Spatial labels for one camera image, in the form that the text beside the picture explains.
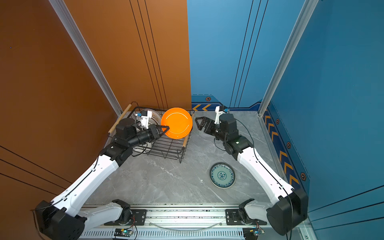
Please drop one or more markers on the circuit board right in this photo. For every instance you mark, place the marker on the circuit board right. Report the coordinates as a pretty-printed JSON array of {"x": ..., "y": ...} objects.
[{"x": 252, "y": 233}]

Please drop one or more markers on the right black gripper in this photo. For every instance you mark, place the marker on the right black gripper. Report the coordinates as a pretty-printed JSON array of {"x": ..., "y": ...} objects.
[{"x": 211, "y": 123}]

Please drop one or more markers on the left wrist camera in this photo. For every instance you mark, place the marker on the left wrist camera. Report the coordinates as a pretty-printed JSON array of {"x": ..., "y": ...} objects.
[{"x": 145, "y": 118}]

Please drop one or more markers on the green circuit board left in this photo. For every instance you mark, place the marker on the green circuit board left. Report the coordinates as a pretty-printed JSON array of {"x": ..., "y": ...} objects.
[{"x": 123, "y": 233}]

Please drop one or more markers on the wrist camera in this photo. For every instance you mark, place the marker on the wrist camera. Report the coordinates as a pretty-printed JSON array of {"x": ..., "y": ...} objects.
[
  {"x": 220, "y": 110},
  {"x": 145, "y": 118}
]

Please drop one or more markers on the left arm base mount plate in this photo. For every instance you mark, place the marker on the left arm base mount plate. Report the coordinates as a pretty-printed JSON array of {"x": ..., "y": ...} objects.
[{"x": 138, "y": 216}]

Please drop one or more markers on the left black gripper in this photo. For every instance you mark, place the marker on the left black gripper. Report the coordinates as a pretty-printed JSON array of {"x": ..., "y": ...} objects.
[{"x": 154, "y": 132}]

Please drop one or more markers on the black wire dish rack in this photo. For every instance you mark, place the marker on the black wire dish rack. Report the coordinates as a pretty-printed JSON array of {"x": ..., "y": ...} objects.
[{"x": 162, "y": 141}]

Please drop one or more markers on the white plate orange sunburst pattern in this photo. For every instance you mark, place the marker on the white plate orange sunburst pattern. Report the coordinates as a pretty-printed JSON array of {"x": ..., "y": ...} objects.
[{"x": 155, "y": 118}]

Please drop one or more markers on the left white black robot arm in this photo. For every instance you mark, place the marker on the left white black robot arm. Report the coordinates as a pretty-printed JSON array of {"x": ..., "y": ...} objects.
[{"x": 63, "y": 218}]

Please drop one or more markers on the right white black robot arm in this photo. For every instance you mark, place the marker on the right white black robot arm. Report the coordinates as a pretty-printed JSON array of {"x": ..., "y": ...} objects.
[{"x": 289, "y": 206}]

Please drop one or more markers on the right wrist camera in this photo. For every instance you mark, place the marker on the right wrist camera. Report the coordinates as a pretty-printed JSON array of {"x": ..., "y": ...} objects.
[{"x": 220, "y": 110}]

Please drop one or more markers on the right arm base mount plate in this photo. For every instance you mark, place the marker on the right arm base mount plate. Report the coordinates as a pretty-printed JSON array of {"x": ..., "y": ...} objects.
[{"x": 239, "y": 217}]

